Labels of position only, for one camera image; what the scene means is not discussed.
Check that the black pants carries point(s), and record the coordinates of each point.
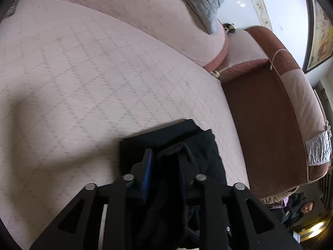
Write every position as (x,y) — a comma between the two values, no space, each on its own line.
(177,140)

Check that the framed wall picture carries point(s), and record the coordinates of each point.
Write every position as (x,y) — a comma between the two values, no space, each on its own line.
(321,36)

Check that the small black object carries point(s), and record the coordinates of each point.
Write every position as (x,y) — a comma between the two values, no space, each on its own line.
(229,28)

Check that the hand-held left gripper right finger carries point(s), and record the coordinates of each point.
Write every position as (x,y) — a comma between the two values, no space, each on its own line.
(208,192)

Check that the pink and brown sofa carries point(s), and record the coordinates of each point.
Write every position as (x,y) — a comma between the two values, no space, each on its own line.
(78,83)

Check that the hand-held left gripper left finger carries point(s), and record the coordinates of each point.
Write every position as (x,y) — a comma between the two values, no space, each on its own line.
(148,172)

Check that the silver patch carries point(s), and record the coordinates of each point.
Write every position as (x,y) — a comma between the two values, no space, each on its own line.
(318,148)

